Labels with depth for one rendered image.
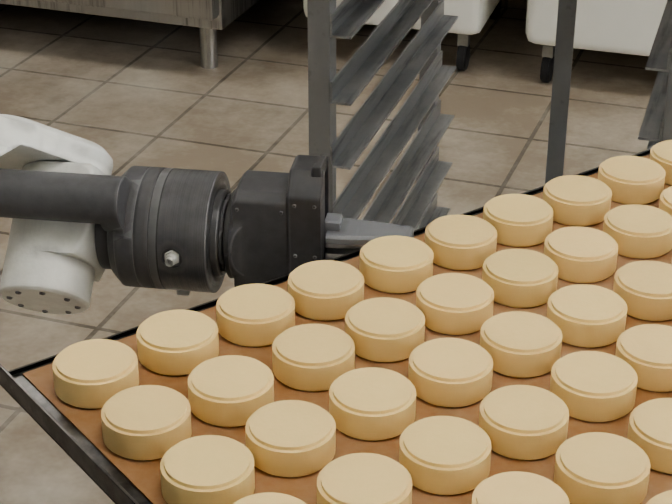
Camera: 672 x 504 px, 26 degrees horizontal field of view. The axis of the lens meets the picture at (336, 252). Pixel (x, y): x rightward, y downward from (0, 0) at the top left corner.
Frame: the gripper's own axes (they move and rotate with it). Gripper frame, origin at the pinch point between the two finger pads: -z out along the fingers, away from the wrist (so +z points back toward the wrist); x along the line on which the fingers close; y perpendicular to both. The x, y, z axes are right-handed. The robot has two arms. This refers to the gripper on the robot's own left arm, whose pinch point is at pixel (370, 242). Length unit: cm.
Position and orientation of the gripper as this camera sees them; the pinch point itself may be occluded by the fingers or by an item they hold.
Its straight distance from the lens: 103.6
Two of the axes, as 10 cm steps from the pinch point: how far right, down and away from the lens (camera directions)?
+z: -9.9, -0.7, 1.3
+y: 1.5, -4.7, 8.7
